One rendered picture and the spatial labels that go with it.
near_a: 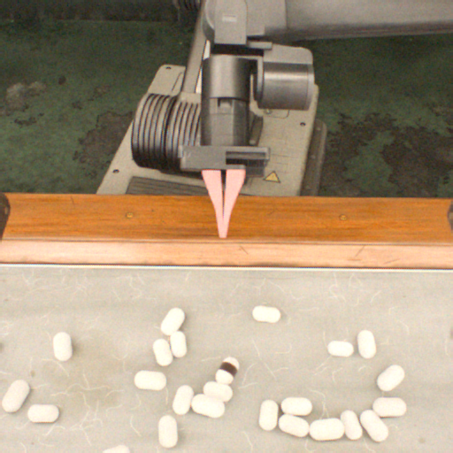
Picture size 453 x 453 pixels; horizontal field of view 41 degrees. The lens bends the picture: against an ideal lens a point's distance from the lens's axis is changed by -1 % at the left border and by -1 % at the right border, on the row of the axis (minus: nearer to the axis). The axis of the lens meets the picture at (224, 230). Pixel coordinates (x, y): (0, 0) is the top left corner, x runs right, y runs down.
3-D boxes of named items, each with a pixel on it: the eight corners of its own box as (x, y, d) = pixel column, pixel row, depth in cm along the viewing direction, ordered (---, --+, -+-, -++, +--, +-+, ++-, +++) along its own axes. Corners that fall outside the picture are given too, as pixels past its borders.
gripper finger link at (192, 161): (244, 237, 66) (245, 151, 66) (179, 235, 66) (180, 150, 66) (242, 238, 73) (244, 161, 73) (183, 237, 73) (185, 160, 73)
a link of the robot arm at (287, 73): (210, 11, 74) (216, -10, 65) (302, 17, 75) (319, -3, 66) (207, 111, 75) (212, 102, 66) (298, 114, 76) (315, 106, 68)
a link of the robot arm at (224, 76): (200, 60, 73) (203, 44, 67) (257, 63, 74) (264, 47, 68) (199, 117, 73) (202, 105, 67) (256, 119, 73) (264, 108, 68)
